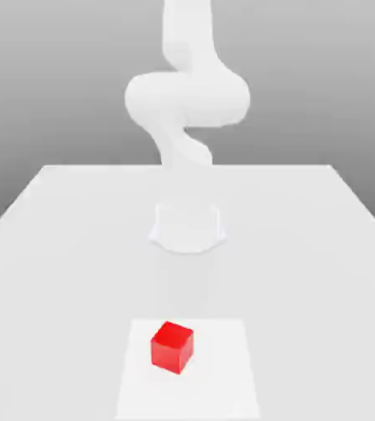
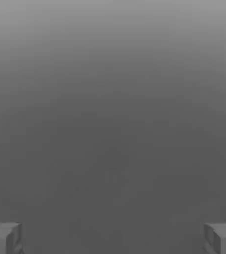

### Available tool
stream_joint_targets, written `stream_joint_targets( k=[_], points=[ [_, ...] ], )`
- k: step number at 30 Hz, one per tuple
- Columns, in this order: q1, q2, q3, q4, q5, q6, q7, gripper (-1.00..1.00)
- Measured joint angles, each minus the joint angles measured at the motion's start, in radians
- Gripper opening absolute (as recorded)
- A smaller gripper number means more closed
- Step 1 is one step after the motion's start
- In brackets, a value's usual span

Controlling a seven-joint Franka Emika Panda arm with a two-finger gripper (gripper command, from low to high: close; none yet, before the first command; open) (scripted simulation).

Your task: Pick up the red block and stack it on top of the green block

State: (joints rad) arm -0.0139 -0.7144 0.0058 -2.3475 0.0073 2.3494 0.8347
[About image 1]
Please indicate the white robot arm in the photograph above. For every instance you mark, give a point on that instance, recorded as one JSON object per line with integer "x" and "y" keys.
{"x": 187, "y": 98}

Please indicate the small red cube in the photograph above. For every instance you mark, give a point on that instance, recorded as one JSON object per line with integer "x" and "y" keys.
{"x": 171, "y": 348}

